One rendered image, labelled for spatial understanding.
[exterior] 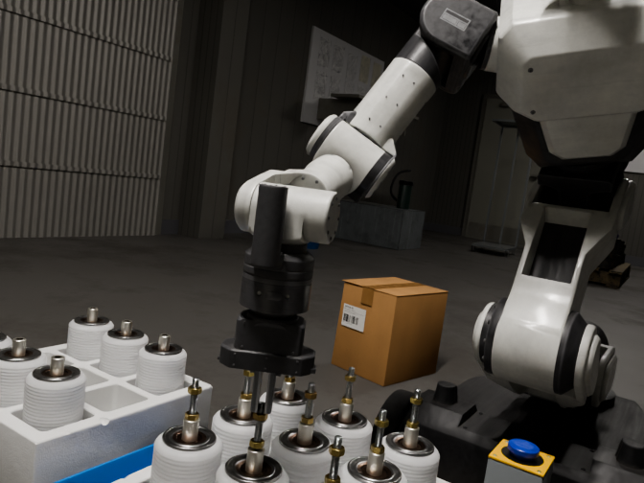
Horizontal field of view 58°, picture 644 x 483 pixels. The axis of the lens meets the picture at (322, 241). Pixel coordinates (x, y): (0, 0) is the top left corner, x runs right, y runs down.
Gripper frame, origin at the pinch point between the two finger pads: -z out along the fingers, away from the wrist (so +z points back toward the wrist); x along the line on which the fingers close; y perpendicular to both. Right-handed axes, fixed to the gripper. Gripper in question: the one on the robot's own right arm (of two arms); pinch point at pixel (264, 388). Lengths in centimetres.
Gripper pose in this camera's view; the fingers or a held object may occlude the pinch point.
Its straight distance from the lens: 78.3
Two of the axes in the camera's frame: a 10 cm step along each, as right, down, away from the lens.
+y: 0.1, -1.1, 9.9
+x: 9.9, 1.3, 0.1
